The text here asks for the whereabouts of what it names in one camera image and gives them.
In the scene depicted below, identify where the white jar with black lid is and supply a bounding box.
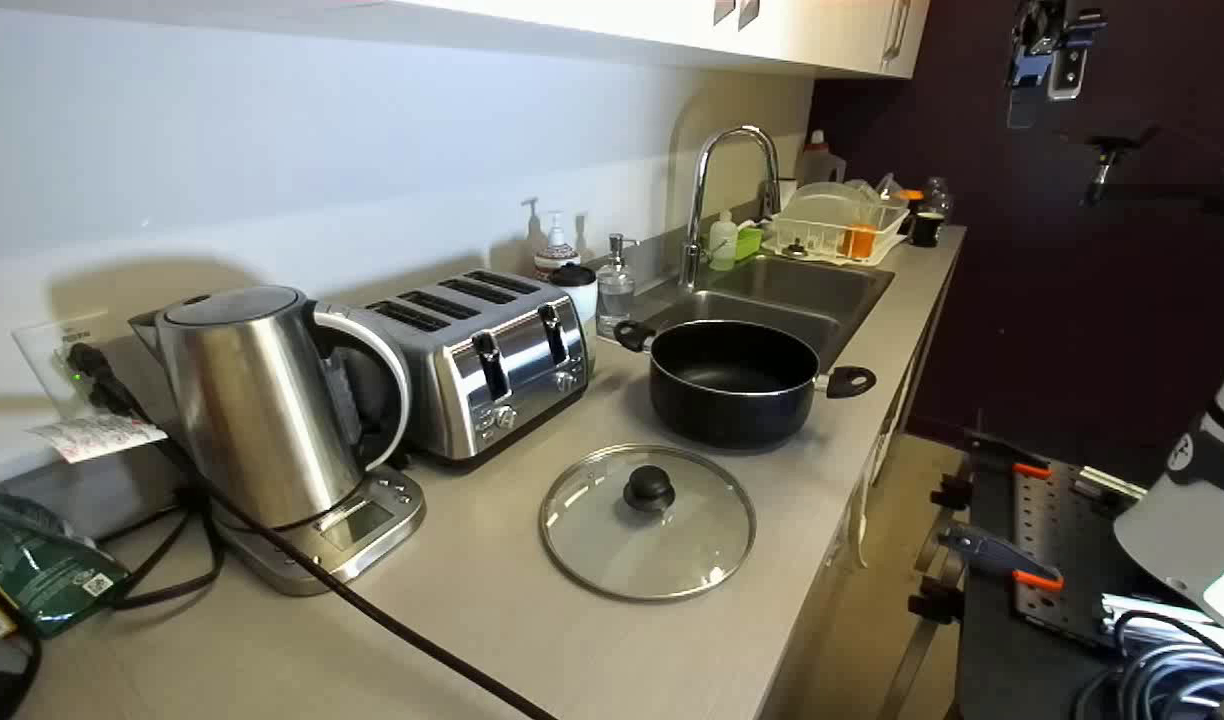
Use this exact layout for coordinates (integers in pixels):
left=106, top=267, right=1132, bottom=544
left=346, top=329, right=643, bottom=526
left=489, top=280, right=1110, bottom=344
left=543, top=258, right=604, bottom=335

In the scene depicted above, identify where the stainless steel four-slot toaster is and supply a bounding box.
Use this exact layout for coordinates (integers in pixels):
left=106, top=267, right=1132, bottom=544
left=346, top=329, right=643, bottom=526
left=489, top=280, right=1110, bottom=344
left=332, top=267, right=595, bottom=469

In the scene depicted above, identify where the black cooking pot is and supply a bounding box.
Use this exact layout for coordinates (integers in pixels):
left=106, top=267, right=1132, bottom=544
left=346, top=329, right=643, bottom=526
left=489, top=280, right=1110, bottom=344
left=610, top=314, right=880, bottom=453

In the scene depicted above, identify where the orange handled black clamp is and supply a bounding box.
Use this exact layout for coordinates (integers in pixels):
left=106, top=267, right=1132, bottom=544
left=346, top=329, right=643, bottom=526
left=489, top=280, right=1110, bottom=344
left=964, top=435, right=1058, bottom=489
left=937, top=520, right=1067, bottom=600

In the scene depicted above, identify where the grey flat box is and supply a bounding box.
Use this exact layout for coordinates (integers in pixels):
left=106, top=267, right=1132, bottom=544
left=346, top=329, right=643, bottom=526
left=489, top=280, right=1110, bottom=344
left=0, top=445, right=194, bottom=538

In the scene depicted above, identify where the black kettle power cable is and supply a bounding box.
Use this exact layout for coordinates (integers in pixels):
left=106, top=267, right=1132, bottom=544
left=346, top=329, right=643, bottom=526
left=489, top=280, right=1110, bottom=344
left=63, top=335, right=559, bottom=720

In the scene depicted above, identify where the stainless steel electric kettle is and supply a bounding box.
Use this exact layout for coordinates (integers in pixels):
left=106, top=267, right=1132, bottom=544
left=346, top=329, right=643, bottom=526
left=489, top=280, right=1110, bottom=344
left=128, top=280, right=416, bottom=535

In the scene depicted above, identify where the brown bottle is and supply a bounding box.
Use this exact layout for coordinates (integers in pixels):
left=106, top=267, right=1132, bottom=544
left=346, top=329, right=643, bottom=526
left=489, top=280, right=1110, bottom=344
left=793, top=129, right=848, bottom=193

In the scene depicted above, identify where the black perforated robot table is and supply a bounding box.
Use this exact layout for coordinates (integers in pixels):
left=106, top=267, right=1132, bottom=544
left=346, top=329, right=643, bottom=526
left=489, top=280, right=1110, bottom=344
left=956, top=453, right=1146, bottom=720

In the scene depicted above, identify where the chrome kitchen faucet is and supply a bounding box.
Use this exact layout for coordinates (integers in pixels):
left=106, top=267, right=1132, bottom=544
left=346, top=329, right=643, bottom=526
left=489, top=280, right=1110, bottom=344
left=678, top=118, right=786, bottom=292

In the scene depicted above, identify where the stainless steel double sink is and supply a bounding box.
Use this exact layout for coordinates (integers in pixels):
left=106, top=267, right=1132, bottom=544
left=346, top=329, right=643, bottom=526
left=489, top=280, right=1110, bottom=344
left=606, top=252, right=898, bottom=376

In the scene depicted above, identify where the white dish rack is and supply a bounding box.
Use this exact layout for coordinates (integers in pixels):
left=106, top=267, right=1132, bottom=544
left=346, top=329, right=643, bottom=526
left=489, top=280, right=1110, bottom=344
left=766, top=174, right=912, bottom=267

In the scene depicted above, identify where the clear pump soap dispenser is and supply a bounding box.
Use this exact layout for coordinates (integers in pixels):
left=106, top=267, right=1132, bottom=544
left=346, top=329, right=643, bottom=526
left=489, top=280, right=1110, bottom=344
left=517, top=195, right=552, bottom=271

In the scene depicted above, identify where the white paper tag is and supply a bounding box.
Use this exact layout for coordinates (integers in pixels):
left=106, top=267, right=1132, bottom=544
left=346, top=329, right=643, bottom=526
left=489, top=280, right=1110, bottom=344
left=28, top=412, right=167, bottom=469

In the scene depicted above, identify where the blue cable bundle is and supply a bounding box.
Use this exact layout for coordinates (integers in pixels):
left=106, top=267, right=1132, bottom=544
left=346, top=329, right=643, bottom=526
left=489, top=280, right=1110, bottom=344
left=1089, top=623, right=1224, bottom=720

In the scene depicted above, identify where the white upper cabinet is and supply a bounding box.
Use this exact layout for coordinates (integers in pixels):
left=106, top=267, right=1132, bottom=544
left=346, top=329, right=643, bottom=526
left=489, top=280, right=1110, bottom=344
left=396, top=0, right=930, bottom=79

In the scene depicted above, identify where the glass lid with black knob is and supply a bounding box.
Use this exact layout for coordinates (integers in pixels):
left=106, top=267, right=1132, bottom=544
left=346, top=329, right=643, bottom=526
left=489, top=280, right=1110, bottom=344
left=536, top=438, right=761, bottom=602

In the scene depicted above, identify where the green snack bag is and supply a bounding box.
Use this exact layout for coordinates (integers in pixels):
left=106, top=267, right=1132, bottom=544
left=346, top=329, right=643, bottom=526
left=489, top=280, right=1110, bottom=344
left=0, top=489, right=133, bottom=640

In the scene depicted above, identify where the dish soap bottle green liquid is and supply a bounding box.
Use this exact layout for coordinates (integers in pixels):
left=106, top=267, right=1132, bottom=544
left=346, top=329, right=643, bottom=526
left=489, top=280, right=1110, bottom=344
left=704, top=206, right=743, bottom=274

